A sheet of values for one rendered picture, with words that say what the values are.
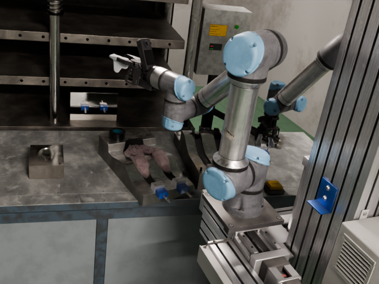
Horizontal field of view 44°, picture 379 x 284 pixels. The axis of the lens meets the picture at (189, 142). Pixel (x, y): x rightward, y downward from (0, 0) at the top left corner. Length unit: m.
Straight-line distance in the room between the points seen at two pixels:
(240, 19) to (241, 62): 1.59
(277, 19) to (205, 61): 2.87
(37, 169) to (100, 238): 0.42
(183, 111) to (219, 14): 1.33
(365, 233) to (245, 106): 0.49
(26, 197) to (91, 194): 0.27
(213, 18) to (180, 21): 2.77
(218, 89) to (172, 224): 0.89
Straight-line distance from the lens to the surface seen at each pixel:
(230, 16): 2.87
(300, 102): 2.16
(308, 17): 5.23
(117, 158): 2.24
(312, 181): 1.58
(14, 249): 2.27
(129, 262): 2.37
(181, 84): 1.53
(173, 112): 1.58
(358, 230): 1.42
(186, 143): 2.38
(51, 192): 2.13
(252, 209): 1.65
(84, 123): 2.80
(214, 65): 2.93
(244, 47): 1.31
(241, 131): 1.42
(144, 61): 1.65
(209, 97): 1.62
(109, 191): 2.14
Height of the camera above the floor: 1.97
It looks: 26 degrees down
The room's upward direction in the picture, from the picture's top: 8 degrees clockwise
